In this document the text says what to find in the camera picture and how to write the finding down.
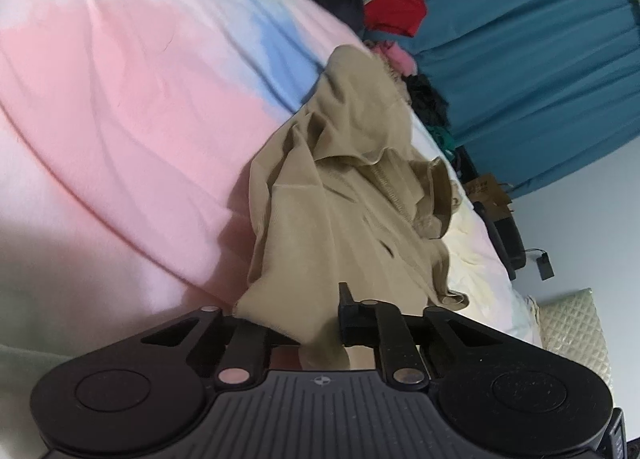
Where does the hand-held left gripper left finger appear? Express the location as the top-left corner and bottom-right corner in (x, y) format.
(141, 305), (271, 386)

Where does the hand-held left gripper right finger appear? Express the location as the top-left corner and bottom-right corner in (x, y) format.
(338, 282), (502, 386)

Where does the tan printed t-shirt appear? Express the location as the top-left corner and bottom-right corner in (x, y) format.
(232, 44), (471, 370)

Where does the brown paper bag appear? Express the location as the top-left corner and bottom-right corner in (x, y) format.
(462, 174), (513, 210)

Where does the green garment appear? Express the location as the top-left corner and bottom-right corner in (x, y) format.
(427, 125), (458, 160)

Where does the quilted cream cushion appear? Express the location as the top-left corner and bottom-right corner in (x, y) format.
(541, 288), (612, 382)

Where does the black garment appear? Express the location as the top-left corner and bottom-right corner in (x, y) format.
(404, 73), (451, 127)

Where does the pink garment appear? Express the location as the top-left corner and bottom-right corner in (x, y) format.
(372, 41), (418, 76)

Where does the wide blue curtain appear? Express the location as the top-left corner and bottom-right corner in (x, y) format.
(400, 0), (640, 200)

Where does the red garment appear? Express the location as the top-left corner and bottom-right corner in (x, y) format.
(364, 0), (428, 38)

